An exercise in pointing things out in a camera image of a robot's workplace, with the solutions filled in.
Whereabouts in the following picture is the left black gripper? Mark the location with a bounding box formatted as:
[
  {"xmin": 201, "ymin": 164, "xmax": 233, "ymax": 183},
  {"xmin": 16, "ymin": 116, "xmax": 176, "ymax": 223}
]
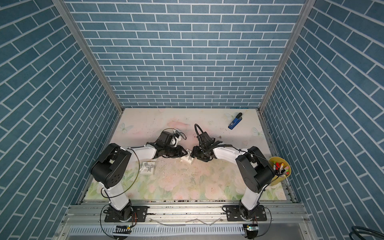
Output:
[{"xmin": 163, "ymin": 144, "xmax": 189, "ymax": 158}]

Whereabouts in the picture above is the white bow gift box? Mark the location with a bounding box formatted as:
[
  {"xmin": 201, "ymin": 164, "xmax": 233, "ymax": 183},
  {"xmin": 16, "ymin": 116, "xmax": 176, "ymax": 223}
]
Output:
[
  {"xmin": 181, "ymin": 149, "xmax": 195, "ymax": 165},
  {"xmin": 139, "ymin": 161, "xmax": 156, "ymax": 175}
]

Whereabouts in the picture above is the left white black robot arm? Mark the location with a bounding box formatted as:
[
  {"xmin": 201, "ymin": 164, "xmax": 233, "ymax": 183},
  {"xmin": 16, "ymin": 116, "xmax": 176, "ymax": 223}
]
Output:
[{"xmin": 90, "ymin": 129, "xmax": 188, "ymax": 219}]

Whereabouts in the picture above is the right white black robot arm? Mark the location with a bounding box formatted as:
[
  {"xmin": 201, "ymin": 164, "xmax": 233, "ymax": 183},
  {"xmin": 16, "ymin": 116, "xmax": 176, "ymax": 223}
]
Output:
[{"xmin": 191, "ymin": 141, "xmax": 276, "ymax": 212}]

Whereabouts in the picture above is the blue black stapler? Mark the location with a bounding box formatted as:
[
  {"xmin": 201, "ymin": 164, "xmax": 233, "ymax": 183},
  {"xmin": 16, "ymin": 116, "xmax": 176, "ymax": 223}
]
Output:
[{"xmin": 228, "ymin": 113, "xmax": 243, "ymax": 130}]

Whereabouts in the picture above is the yellow pen cup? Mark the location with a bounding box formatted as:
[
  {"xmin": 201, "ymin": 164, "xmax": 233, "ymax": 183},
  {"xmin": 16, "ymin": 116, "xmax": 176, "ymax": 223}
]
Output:
[{"xmin": 269, "ymin": 157, "xmax": 292, "ymax": 186}]

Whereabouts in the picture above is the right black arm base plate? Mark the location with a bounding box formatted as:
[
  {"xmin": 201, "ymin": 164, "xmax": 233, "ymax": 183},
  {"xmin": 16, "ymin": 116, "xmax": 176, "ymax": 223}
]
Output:
[{"xmin": 222, "ymin": 205, "xmax": 267, "ymax": 222}]

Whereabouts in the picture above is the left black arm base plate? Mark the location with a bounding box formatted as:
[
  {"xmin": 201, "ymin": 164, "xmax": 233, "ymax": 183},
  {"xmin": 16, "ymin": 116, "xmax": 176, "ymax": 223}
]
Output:
[{"xmin": 103, "ymin": 205, "xmax": 149, "ymax": 223}]

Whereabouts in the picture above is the aluminium front rail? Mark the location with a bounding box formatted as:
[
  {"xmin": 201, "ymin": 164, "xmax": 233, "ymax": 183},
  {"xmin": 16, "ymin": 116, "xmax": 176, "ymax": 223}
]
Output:
[{"xmin": 61, "ymin": 201, "xmax": 310, "ymax": 234}]

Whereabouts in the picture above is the black cable bundle corner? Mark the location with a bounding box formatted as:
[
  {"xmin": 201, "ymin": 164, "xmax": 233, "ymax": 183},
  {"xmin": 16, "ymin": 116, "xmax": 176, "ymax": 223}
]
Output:
[{"xmin": 349, "ymin": 226, "xmax": 384, "ymax": 240}]

